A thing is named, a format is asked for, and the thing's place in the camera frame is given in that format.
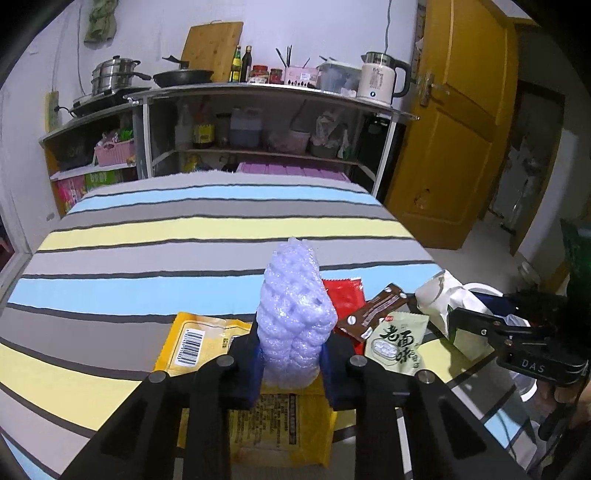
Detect black induction cooker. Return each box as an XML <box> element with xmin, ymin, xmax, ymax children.
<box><xmin>69</xmin><ymin>87</ymin><xmax>153</xmax><ymax>117</ymax></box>

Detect grey side shelf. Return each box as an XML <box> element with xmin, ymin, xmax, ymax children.
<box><xmin>38</xmin><ymin>102</ymin><xmax>145</xmax><ymax>219</ymax></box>

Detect metal door handle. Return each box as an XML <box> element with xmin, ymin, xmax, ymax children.
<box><xmin>418</xmin><ymin>71</ymin><xmax>451</xmax><ymax>100</ymax></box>

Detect person's right hand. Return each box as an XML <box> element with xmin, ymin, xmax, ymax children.
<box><xmin>553</xmin><ymin>382</ymin><xmax>591</xmax><ymax>417</ymax></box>

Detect metal kitchen rack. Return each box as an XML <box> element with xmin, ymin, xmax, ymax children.
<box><xmin>124</xmin><ymin>82</ymin><xmax>421</xmax><ymax>200</ymax></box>

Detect brown snack packet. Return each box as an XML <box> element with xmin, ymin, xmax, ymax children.
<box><xmin>335</xmin><ymin>282</ymin><xmax>419</xmax><ymax>343</ymax></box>

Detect purple storage box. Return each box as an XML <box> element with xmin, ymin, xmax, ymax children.
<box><xmin>235</xmin><ymin>161</ymin><xmax>352</xmax><ymax>176</ymax></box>

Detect yellow wooden door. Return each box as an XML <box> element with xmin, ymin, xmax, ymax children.
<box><xmin>383</xmin><ymin>0</ymin><xmax>520</xmax><ymax>251</ymax></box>

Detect yellow-green power strip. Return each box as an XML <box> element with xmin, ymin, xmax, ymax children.
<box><xmin>45</xmin><ymin>91</ymin><xmax>62</xmax><ymax>131</ymax></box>

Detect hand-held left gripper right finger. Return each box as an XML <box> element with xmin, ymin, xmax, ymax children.
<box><xmin>318</xmin><ymin>335</ymin><xmax>532</xmax><ymax>480</ymax></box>

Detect white waste bin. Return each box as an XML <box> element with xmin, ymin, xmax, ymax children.
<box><xmin>455</xmin><ymin>282</ymin><xmax>541</xmax><ymax>408</ymax></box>

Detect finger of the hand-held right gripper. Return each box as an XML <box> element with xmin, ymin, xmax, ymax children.
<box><xmin>475</xmin><ymin>292</ymin><xmax>570</xmax><ymax>325</ymax></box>
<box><xmin>447</xmin><ymin>306</ymin><xmax>557</xmax><ymax>346</ymax></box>

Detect white foam fruit net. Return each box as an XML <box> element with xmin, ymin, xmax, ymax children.
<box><xmin>255</xmin><ymin>236</ymin><xmax>338</xmax><ymax>389</ymax></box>

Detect clear plastic container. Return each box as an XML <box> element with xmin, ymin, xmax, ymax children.
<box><xmin>318</xmin><ymin>61</ymin><xmax>363</xmax><ymax>96</ymax></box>

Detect wooden cutting board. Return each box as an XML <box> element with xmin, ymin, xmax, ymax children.
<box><xmin>181</xmin><ymin>21</ymin><xmax>244</xmax><ymax>83</ymax></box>

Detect row of snack packs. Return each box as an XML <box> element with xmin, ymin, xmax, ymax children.
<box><xmin>55</xmin><ymin>168</ymin><xmax>137</xmax><ymax>216</ymax></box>

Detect crumpled plastic bags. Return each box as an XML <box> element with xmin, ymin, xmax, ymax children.
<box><xmin>311</xmin><ymin>111</ymin><xmax>350</xmax><ymax>160</ymax></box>

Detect yellow snack packet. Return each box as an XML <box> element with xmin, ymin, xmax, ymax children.
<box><xmin>152</xmin><ymin>311</ymin><xmax>341</xmax><ymax>468</ymax></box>

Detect cooking oil bottle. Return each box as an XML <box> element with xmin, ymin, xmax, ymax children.
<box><xmin>193</xmin><ymin>111</ymin><xmax>216</xmax><ymax>150</ymax></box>

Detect striped bed sheet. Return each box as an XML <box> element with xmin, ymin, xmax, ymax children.
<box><xmin>0</xmin><ymin>172</ymin><xmax>523</xmax><ymax>480</ymax></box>

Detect green hanging cloth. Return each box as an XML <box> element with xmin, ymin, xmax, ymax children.
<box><xmin>83</xmin><ymin>0</ymin><xmax>119</xmax><ymax>45</ymax></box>

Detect white paper bag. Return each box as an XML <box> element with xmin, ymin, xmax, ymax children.
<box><xmin>414</xmin><ymin>269</ymin><xmax>496</xmax><ymax>359</ymax></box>

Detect pink chopstick holder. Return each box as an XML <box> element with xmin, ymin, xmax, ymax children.
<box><xmin>276</xmin><ymin>45</ymin><xmax>320</xmax><ymax>89</ymax></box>

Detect white electric kettle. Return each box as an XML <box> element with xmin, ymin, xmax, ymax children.
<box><xmin>356</xmin><ymin>52</ymin><xmax>412</xmax><ymax>105</ymax></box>

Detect red snack packet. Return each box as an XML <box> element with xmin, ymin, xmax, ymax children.
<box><xmin>321</xmin><ymin>276</ymin><xmax>368</xmax><ymax>343</ymax></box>

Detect pink plastic basket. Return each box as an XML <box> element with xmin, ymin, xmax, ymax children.
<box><xmin>95</xmin><ymin>138</ymin><xmax>137</xmax><ymax>167</ymax></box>

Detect white plastic bottle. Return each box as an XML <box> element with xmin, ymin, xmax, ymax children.
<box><xmin>174</xmin><ymin>105</ymin><xmax>194</xmax><ymax>151</ymax></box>

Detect steel steamer pot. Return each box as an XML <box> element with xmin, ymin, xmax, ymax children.
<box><xmin>91</xmin><ymin>55</ymin><xmax>153</xmax><ymax>96</ymax></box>

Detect grey jerry can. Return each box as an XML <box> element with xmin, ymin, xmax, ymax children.
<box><xmin>229</xmin><ymin>107</ymin><xmax>264</xmax><ymax>149</ymax></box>

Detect pale green bun packet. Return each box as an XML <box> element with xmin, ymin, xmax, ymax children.
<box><xmin>364</xmin><ymin>310</ymin><xmax>430</xmax><ymax>376</ymax></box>

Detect black frying pan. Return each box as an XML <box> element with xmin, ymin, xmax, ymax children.
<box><xmin>152</xmin><ymin>56</ymin><xmax>215</xmax><ymax>89</ymax></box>

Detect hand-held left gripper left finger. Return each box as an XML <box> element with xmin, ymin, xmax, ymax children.
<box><xmin>60</xmin><ymin>320</ymin><xmax>267</xmax><ymax>480</ymax></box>

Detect kettle power cable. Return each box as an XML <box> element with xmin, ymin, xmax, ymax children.
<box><xmin>382</xmin><ymin>0</ymin><xmax>393</xmax><ymax>54</ymax></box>

